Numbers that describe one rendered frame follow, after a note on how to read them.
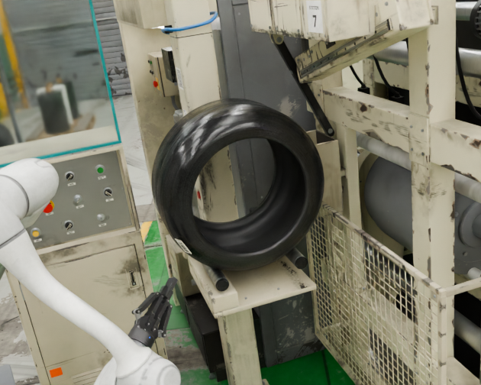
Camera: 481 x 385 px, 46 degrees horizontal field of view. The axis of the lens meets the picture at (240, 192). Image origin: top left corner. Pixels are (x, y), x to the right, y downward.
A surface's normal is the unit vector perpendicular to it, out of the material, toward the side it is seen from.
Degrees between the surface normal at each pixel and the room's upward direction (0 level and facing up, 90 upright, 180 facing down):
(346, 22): 90
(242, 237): 35
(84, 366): 90
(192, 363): 0
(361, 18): 90
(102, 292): 90
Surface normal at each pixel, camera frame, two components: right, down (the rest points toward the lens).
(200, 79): 0.31, 0.30
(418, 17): 0.25, 0.00
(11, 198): 0.77, -0.36
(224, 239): 0.22, -0.61
